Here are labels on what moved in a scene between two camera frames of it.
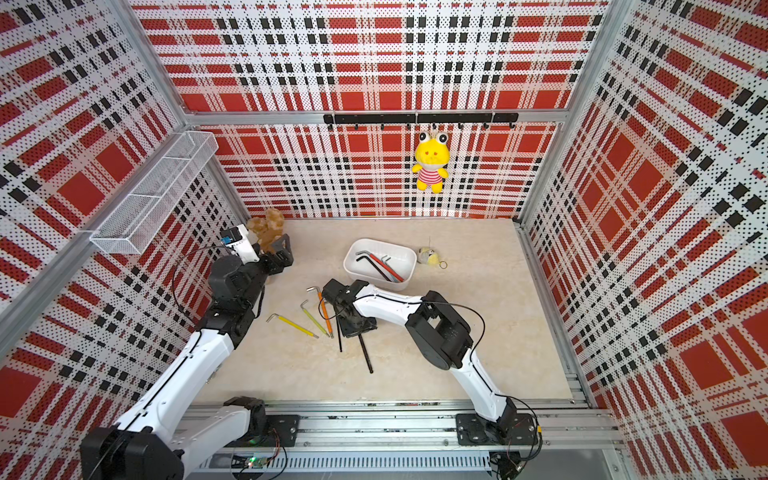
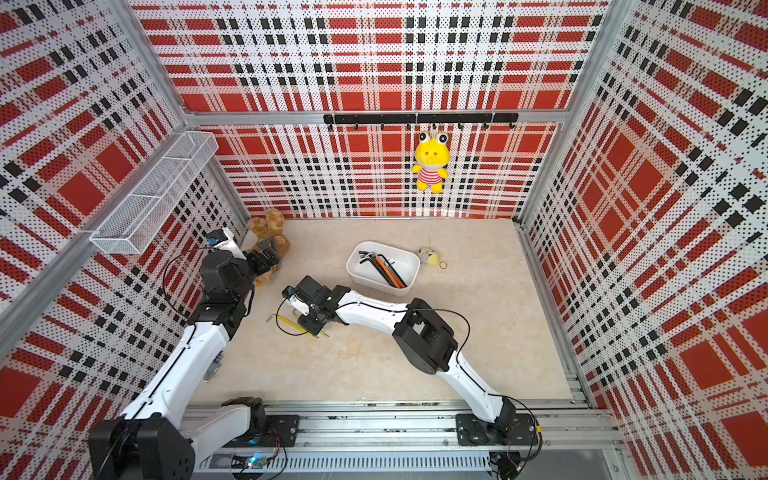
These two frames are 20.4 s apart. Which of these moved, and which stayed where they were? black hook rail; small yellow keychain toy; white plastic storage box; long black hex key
Moved: long black hex key
Stayed: white plastic storage box; black hook rail; small yellow keychain toy
